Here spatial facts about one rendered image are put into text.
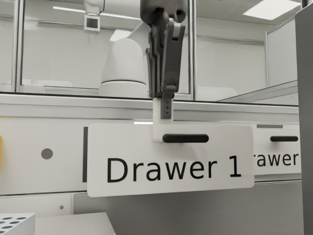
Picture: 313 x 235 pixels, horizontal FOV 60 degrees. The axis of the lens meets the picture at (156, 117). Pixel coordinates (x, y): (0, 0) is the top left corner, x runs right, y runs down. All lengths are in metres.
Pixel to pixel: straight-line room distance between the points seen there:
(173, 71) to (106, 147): 0.15
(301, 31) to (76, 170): 0.46
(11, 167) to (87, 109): 0.18
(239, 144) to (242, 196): 0.23
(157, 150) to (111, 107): 0.19
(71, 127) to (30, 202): 0.16
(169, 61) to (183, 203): 0.35
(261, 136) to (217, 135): 0.25
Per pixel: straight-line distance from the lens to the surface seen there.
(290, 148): 0.77
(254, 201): 0.74
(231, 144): 0.50
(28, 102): 0.59
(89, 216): 0.56
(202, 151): 0.47
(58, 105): 0.58
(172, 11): 0.44
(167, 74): 0.40
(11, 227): 0.41
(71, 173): 0.58
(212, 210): 0.68
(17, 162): 0.59
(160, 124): 0.42
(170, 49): 0.40
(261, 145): 0.71
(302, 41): 0.43
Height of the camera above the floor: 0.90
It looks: 5 degrees up
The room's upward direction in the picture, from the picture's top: straight up
